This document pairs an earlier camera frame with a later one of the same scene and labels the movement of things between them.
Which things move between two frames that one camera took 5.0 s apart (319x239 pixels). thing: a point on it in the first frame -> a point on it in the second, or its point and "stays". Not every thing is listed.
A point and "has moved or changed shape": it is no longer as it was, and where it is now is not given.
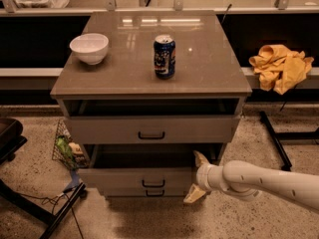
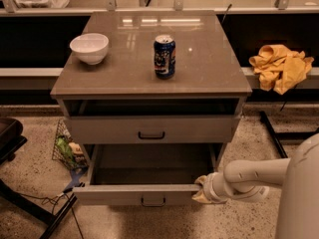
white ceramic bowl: [90, 47] stays
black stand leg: [277, 136] stays
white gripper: [201, 177] -> [208, 188]
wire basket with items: [66, 151] stays
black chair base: [11, 141] stays
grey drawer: [143, 167] has moved or changed shape
